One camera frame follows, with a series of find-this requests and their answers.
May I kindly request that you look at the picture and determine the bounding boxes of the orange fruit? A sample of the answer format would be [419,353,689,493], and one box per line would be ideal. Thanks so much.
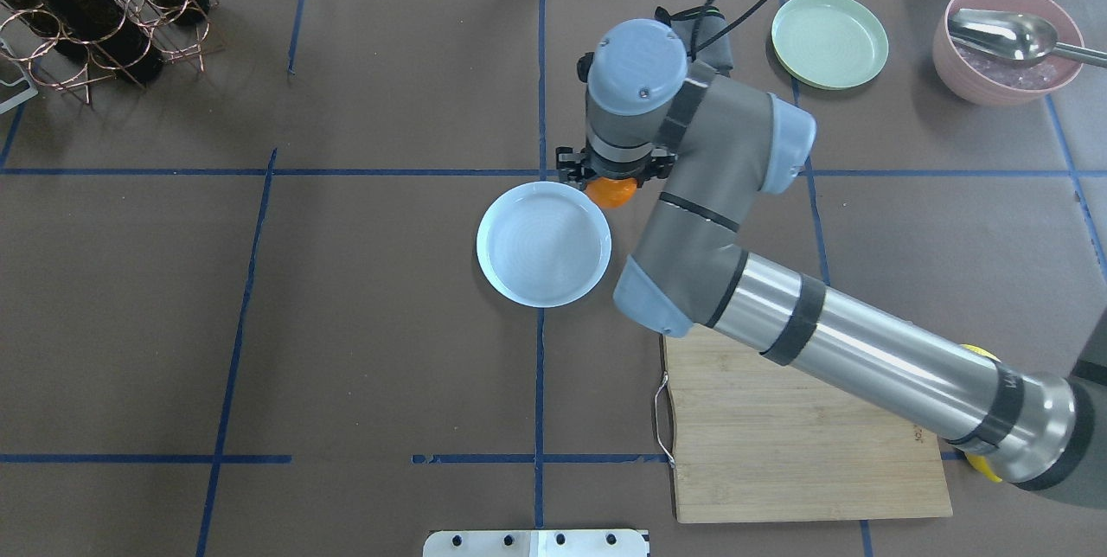
[584,177,639,209]

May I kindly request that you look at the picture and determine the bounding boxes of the copper wire bottle rack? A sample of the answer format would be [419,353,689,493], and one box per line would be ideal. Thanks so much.
[3,0,227,104]

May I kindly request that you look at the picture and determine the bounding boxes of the bamboo cutting board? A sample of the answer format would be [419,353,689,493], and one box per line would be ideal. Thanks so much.
[664,327,953,524]

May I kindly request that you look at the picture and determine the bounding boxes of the light green plate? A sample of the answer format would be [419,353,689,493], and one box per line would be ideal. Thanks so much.
[770,0,889,91]

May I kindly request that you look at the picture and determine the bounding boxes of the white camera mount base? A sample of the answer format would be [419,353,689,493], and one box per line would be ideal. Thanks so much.
[422,528,651,556]

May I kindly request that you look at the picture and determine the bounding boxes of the yellow lemon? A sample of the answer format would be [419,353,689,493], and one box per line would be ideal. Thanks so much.
[964,453,1003,483]
[962,343,1000,362]

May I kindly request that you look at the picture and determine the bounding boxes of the large metal spoon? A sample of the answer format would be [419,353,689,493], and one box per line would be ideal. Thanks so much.
[946,8,1106,68]

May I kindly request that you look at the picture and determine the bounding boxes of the upper yellow lemon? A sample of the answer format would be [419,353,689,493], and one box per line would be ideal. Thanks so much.
[962,343,1000,362]

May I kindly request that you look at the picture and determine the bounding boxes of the dark green wine bottle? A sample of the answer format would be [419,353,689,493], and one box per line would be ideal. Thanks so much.
[40,0,163,86]

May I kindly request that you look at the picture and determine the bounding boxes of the light blue plate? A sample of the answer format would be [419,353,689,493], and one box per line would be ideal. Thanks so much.
[475,180,612,308]

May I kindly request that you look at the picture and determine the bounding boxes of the lower yellow lemon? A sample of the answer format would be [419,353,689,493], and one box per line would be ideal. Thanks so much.
[964,453,1003,483]

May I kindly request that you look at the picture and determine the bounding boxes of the folded grey cloth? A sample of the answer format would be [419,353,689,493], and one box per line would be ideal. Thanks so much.
[654,6,734,78]

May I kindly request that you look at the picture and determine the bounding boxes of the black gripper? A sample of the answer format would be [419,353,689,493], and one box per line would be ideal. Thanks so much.
[556,147,677,188]

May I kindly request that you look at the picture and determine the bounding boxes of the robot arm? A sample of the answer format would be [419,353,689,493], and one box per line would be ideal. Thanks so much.
[558,18,1106,509]

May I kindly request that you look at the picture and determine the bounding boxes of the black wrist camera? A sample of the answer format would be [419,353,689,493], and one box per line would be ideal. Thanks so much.
[576,52,594,84]

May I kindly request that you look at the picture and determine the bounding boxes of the pink bowl with ice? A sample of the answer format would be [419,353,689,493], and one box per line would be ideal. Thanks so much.
[932,0,1085,106]

